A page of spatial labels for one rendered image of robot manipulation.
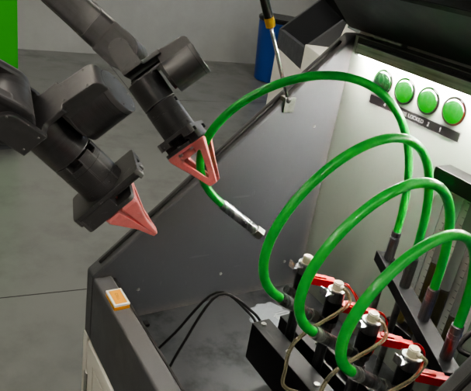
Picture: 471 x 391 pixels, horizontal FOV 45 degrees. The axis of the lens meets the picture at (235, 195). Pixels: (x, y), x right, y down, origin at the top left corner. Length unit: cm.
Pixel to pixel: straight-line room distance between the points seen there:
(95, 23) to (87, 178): 34
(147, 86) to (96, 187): 27
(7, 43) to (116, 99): 341
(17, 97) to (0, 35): 339
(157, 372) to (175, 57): 51
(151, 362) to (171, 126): 39
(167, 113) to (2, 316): 185
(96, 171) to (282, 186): 66
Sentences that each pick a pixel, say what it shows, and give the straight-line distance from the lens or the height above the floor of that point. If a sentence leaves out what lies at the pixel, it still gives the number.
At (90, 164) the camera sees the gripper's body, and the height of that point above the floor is 134.
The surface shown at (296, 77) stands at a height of 142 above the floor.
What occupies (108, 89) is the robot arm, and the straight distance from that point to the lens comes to 64.
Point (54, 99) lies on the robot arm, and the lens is 66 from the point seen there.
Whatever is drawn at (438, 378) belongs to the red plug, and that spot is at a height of 111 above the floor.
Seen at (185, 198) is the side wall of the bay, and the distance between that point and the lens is 115.
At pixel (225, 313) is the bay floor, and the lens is 130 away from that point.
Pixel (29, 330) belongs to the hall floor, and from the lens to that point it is 254.
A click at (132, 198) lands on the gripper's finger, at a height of 130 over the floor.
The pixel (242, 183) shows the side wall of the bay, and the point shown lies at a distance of 120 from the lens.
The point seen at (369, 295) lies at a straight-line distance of 66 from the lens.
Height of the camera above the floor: 160
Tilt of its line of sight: 25 degrees down
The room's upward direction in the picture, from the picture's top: 9 degrees clockwise
